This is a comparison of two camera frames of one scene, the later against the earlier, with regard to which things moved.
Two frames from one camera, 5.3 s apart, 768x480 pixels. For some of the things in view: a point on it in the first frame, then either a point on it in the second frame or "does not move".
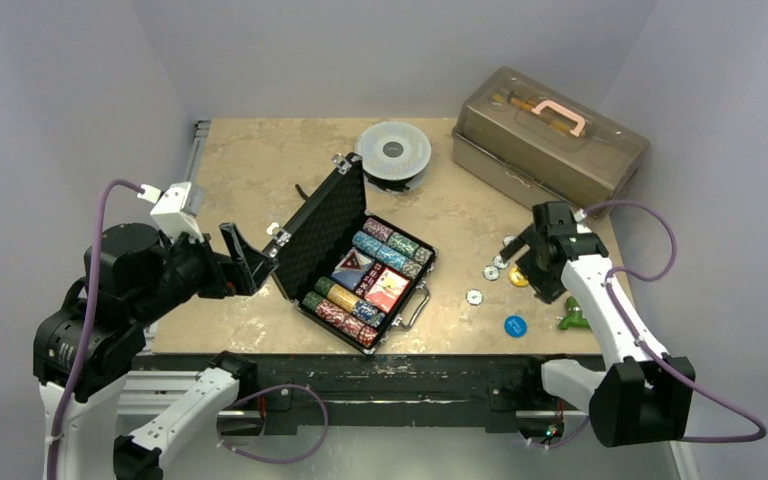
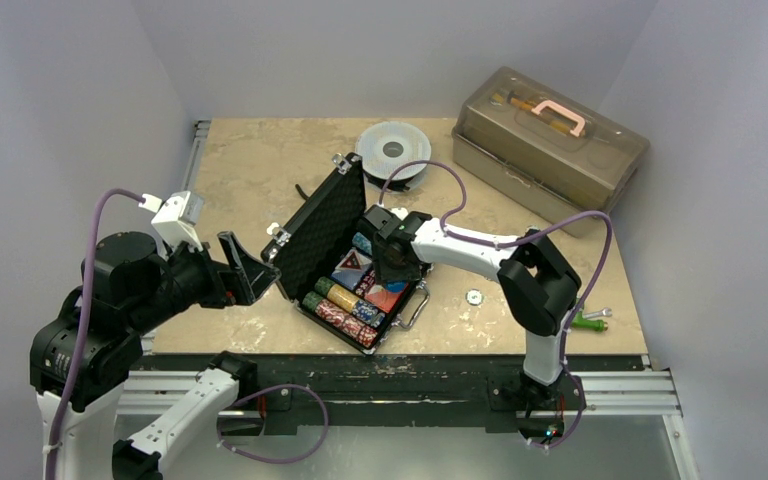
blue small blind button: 515,326 -> 396,286
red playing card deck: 387,289 does not move
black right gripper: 541,258 -> 392,258
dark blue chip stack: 368,313 does not move
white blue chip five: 474,297 does not move
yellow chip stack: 342,297 does not move
